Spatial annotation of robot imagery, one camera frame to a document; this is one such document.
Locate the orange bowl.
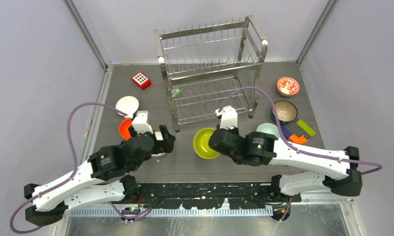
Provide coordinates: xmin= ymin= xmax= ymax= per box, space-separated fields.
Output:
xmin=119 ymin=130 xmax=131 ymax=140
xmin=118 ymin=118 xmax=132 ymax=131

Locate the purple brick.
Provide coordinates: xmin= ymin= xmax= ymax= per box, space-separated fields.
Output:
xmin=281 ymin=126 xmax=293 ymax=140

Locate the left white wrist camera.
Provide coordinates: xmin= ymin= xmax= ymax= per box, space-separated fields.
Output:
xmin=132 ymin=111 xmax=154 ymax=134

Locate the dark blue bowl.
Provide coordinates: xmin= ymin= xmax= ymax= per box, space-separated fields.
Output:
xmin=274 ymin=100 xmax=298 ymax=123

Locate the yellow bowl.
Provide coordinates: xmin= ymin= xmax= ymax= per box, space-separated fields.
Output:
xmin=193 ymin=127 xmax=220 ymax=160

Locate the steel two-tier dish rack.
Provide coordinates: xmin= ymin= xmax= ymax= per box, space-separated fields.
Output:
xmin=153 ymin=15 xmax=268 ymax=132

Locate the red white grid block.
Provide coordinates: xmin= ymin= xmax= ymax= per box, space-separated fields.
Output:
xmin=131 ymin=72 xmax=152 ymax=90

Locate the grey building block plate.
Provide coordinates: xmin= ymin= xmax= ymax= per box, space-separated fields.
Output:
xmin=281 ymin=118 xmax=312 ymax=140

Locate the small green patterned object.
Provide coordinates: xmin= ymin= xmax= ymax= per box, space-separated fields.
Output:
xmin=171 ymin=88 xmax=182 ymax=100

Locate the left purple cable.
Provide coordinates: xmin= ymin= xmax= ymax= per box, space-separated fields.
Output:
xmin=9 ymin=102 xmax=152 ymax=235

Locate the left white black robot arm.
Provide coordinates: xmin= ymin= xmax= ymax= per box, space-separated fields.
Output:
xmin=24 ymin=125 xmax=176 ymax=227

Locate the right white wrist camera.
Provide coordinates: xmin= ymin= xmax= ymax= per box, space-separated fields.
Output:
xmin=215 ymin=106 xmax=238 ymax=130

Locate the red white patterned bowl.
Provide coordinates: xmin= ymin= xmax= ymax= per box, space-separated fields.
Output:
xmin=277 ymin=77 xmax=300 ymax=96

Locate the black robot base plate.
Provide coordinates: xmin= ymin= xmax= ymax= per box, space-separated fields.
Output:
xmin=120 ymin=182 xmax=289 ymax=209

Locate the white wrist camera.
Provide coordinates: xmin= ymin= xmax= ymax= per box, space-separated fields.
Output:
xmin=132 ymin=111 xmax=154 ymax=134
xmin=215 ymin=106 xmax=238 ymax=130

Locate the lime green brick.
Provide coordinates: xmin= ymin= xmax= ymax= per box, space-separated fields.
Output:
xmin=297 ymin=119 xmax=316 ymax=137

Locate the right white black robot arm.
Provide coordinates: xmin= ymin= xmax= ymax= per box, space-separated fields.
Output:
xmin=208 ymin=129 xmax=363 ymax=202

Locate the orange curved toy piece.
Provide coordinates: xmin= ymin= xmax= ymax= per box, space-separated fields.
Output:
xmin=288 ymin=134 xmax=308 ymax=145

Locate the white bowl brown outside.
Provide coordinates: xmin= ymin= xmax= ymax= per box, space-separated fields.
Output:
xmin=115 ymin=96 xmax=139 ymax=118

